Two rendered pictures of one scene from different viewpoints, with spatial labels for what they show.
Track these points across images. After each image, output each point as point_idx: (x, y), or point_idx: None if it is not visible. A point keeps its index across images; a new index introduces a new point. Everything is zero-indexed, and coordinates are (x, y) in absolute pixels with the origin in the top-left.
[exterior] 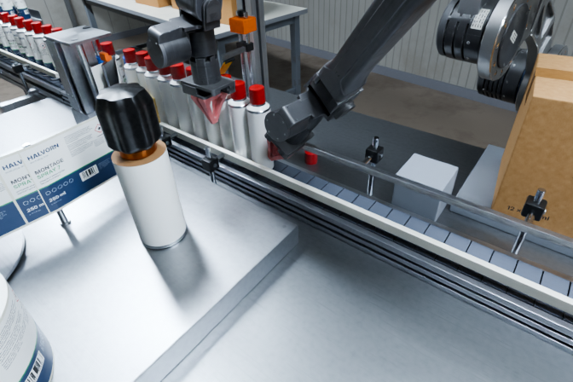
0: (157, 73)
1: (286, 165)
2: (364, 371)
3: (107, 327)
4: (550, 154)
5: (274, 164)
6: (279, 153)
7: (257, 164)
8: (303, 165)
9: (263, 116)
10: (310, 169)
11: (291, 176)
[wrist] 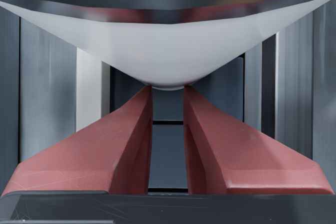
0: None
1: (233, 116)
2: None
3: None
4: None
5: (211, 73)
6: (185, 139)
7: (88, 70)
8: (330, 101)
9: (33, 20)
10: (328, 135)
11: (182, 181)
